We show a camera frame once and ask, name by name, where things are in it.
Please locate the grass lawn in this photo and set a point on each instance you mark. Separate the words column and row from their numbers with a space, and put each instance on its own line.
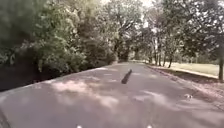
column 200, row 68

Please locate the row of trees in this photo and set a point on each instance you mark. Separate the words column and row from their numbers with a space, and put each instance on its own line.
column 173, row 30

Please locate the dark oblong object on path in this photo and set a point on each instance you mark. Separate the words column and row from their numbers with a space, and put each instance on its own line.
column 126, row 76

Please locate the leaf-strewn dirt verge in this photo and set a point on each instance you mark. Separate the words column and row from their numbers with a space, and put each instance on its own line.
column 196, row 83

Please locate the grey asphalt path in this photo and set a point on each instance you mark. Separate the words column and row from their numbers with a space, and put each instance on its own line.
column 100, row 100

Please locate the dense green bushes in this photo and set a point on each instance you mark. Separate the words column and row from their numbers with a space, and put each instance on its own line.
column 50, row 43

